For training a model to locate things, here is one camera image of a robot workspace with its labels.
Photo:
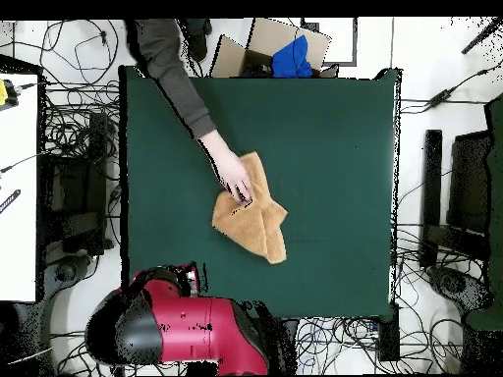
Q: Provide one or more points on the grey round floor base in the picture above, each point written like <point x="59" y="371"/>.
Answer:
<point x="67" y="271"/>

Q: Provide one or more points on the tan terry towel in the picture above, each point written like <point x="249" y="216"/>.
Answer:
<point x="251" y="231"/>

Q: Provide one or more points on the black power strip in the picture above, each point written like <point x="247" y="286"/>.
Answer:
<point x="389" y="337"/>

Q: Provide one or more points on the black equipment box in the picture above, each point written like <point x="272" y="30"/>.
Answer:
<point x="78" y="196"/>

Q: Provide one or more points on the yellow and black device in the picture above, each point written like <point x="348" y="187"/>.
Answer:
<point x="3" y="92"/>

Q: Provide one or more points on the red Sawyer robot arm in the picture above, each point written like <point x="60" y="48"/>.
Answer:
<point x="196" y="330"/>

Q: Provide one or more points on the grey rectangular frame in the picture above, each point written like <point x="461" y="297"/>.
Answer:
<point x="355" y="43"/>

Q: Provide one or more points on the black rod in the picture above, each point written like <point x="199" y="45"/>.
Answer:
<point x="483" y="35"/>

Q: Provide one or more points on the blue garment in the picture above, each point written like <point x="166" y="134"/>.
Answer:
<point x="290" y="59"/>

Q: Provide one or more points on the person's hand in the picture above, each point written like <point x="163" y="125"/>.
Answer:
<point x="228" y="169"/>

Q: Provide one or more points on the dark green table cloth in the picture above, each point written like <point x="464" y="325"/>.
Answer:
<point x="314" y="118"/>

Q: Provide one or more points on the black strip tool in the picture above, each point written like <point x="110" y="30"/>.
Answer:
<point x="10" y="201"/>

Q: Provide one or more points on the white desk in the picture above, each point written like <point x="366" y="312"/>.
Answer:
<point x="17" y="196"/>

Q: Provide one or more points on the black upright bar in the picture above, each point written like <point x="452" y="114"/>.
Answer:
<point x="432" y="176"/>

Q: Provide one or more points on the black power adapter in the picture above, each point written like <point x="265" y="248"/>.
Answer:
<point x="440" y="98"/>

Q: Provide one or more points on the person's foot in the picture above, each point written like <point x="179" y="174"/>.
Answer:
<point x="198" y="43"/>

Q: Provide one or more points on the person's forearm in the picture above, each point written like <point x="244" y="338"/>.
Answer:
<point x="173" y="78"/>

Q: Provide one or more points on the open cardboard box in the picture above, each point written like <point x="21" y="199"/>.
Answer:
<point x="271" y="35"/>

